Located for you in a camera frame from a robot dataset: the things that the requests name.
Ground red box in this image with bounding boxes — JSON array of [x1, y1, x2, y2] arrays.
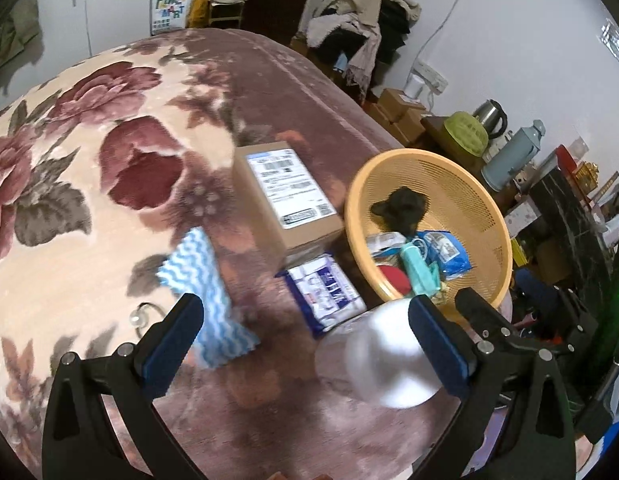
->
[[554, 145, 580, 171]]

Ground dark wooden door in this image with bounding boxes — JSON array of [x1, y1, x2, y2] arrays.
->
[[228, 0, 320, 48]]

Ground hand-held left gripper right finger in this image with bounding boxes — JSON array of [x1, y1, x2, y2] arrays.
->
[[408, 295, 576, 480]]

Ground grey-blue thermos flask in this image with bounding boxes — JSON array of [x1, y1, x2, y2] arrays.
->
[[481, 119, 546, 192]]

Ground green plastic colander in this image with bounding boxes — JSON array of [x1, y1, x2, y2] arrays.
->
[[442, 111, 489, 158]]

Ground yellow measuring tape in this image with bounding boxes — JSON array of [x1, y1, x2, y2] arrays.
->
[[429, 282, 453, 307]]

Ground yellow bag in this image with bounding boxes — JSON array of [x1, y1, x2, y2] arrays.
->
[[186, 0, 215, 30]]

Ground teal face mask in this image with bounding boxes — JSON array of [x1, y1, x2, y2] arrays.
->
[[400, 240, 443, 297]]

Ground pile of clothes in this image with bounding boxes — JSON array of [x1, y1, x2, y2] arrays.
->
[[303, 0, 423, 103]]

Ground floral plush blanket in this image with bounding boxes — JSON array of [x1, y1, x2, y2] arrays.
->
[[0, 29, 513, 480]]

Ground white plastic jar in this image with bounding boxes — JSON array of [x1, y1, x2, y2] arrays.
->
[[314, 299, 465, 409]]

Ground steel electric kettle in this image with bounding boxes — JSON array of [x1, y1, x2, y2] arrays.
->
[[472, 99, 509, 141]]

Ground printed shopping bag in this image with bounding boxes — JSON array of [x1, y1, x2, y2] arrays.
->
[[149, 0, 197, 36]]

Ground red egg-shaped sponge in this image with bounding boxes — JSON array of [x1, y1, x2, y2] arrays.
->
[[377, 262, 413, 296]]

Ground white and navy wipes pack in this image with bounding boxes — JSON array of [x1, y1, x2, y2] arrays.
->
[[275, 252, 367, 337]]

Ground black mesh net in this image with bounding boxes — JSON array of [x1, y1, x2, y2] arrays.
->
[[372, 186, 431, 236]]

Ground clear wall hook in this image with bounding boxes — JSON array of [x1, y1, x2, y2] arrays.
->
[[597, 17, 619, 71]]

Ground olive jacket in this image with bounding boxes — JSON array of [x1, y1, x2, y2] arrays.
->
[[0, 0, 42, 73]]

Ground yellow plastic basket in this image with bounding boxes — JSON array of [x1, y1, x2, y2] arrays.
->
[[345, 149, 513, 309]]

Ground wooden rack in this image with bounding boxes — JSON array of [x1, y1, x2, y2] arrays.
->
[[209, 0, 250, 28]]

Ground small cardboard box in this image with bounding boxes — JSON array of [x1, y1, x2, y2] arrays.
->
[[377, 87, 425, 121], [397, 107, 427, 143]]

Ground white wardrobe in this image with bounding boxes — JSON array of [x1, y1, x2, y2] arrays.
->
[[36, 0, 157, 61]]

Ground labelled cardboard box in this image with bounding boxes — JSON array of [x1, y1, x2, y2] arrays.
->
[[232, 142, 346, 267]]

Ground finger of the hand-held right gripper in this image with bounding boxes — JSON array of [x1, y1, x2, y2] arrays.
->
[[454, 287, 560, 359], [513, 267, 597, 333]]

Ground black hair tie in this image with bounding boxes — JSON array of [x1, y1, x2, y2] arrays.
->
[[129, 301, 165, 331]]

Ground white power strip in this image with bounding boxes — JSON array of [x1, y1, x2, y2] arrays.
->
[[413, 60, 447, 93]]

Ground black marble cabinet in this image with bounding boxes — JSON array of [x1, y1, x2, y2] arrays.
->
[[527, 167, 619, 311]]

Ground blue white striped cloth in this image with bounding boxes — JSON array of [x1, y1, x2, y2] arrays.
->
[[156, 227, 260, 367]]

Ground blue wipes pack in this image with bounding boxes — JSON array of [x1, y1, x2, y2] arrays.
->
[[417, 230, 473, 281]]

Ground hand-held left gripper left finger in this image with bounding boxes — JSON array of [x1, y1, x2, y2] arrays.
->
[[42, 292, 206, 480]]

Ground white and blue tissue packet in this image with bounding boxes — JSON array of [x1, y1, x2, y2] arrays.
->
[[365, 232, 407, 263]]

